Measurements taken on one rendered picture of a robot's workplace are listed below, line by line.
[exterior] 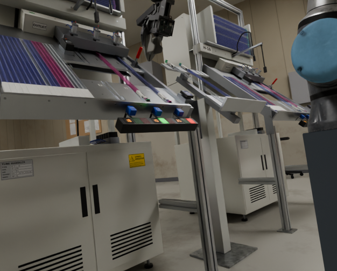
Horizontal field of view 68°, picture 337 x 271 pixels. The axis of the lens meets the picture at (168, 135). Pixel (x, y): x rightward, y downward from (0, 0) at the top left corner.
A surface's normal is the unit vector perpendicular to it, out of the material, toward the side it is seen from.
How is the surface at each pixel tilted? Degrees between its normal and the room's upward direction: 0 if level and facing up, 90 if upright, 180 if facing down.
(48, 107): 133
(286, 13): 90
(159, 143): 90
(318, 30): 97
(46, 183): 90
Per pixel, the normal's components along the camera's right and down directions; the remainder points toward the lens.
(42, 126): -0.48, -0.01
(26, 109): 0.56, 0.57
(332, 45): -0.62, 0.15
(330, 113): -0.75, -0.26
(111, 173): 0.65, -0.14
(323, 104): -0.86, -0.24
